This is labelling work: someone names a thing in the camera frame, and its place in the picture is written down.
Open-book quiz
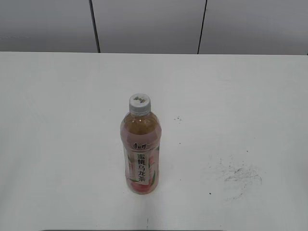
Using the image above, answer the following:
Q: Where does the peach oolong tea bottle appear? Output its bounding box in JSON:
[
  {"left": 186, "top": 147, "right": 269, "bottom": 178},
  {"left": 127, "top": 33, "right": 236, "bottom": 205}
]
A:
[{"left": 119, "top": 111, "right": 162, "bottom": 195}]

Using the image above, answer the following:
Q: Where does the grey bottle cap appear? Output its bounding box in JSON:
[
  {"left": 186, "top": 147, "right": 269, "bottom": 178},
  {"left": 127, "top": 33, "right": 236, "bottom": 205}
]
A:
[{"left": 129, "top": 93, "right": 152, "bottom": 116}]

